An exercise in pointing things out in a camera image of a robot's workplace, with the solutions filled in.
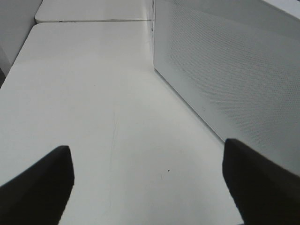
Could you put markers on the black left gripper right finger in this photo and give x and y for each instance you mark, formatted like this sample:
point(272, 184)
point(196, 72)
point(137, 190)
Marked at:
point(263, 192)

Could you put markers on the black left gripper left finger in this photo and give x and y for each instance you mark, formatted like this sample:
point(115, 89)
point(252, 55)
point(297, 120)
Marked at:
point(38, 196)

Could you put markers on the white microwave door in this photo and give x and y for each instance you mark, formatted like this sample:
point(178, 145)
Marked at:
point(237, 64)

